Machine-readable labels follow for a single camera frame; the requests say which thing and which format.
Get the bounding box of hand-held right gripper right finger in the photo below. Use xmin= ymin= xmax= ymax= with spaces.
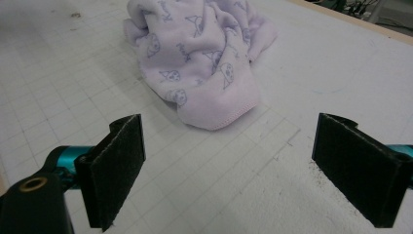
xmin=311 ymin=112 xmax=413 ymax=228

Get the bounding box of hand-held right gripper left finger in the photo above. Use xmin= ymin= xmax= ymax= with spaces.
xmin=75 ymin=113 xmax=146 ymax=232

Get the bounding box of pink printed towel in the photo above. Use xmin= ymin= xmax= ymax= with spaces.
xmin=122 ymin=0 xmax=279 ymax=132

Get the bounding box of white foam mat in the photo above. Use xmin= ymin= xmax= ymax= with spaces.
xmin=0 ymin=0 xmax=413 ymax=234

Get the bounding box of white metal stand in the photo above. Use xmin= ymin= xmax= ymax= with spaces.
xmin=366 ymin=0 xmax=392 ymax=24

